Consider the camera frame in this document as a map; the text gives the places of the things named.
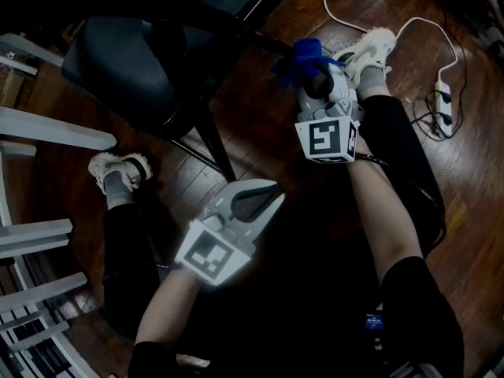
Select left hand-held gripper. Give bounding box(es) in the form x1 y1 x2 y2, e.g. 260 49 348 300
173 178 286 291

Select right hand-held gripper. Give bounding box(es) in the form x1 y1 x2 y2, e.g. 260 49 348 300
294 57 365 165

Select blue cloth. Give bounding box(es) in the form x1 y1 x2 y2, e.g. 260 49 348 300
270 36 347 90

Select black chair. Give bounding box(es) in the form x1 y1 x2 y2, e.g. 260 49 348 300
0 0 297 184

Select person's left forearm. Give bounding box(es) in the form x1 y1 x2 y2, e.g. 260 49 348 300
133 268 202 350

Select person's right forearm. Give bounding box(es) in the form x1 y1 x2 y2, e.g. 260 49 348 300
348 134 425 287

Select person's right white shoe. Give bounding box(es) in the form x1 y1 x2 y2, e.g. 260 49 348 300
329 26 398 90

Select person's white shoe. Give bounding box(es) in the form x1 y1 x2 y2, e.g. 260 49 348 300
87 151 154 196
329 26 398 90

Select person's right leg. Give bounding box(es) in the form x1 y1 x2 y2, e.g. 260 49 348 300
356 67 447 254

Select person's leg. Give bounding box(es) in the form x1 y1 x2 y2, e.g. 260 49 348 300
356 67 447 254
101 171 162 340

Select white power strip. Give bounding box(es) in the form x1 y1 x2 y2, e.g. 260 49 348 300
433 77 454 140

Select person's left leg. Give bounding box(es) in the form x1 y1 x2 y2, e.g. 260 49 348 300
101 171 162 340

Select person's left white shoe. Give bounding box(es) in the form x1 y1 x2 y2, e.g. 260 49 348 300
87 151 154 196

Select small device with blue screen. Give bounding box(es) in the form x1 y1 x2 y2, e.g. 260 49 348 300
364 312 385 333

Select person's black top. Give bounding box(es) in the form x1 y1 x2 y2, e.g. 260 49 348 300
128 254 466 378

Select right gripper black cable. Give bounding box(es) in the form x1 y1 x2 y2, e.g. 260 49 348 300
354 152 391 169

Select black plug cable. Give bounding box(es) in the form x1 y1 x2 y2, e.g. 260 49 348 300
409 33 469 141

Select white power cable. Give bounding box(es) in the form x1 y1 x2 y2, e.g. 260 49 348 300
314 0 460 82

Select white metal frame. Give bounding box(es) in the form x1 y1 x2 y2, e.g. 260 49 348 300
0 31 119 378

